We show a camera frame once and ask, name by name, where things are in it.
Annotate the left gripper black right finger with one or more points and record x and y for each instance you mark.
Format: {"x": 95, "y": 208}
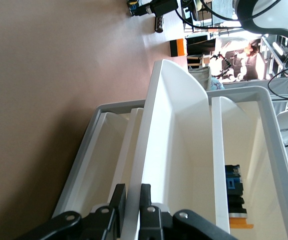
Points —
{"x": 145, "y": 197}

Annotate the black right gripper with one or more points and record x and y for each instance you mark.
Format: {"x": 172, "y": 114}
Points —
{"x": 165, "y": 6}

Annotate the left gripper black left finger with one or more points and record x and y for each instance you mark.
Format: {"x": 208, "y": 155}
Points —
{"x": 120, "y": 200}

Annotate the red push button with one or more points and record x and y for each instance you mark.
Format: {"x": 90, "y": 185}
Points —
{"x": 132, "y": 8}

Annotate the white plastic drawer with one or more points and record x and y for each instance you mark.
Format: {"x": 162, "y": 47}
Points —
{"x": 217, "y": 150}
{"x": 183, "y": 140}
{"x": 101, "y": 155}

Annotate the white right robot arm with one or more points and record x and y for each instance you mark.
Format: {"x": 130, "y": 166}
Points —
{"x": 271, "y": 15}

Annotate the orange black button box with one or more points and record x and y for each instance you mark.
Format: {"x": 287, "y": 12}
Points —
{"x": 181, "y": 47}

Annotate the white drawer cabinet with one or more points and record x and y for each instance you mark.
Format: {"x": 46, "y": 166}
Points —
{"x": 271, "y": 125}

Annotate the dark terminal block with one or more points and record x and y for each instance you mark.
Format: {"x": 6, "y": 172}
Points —
{"x": 159, "y": 25}

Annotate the person in black top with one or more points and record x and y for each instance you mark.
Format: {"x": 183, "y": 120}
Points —
{"x": 254, "y": 67}

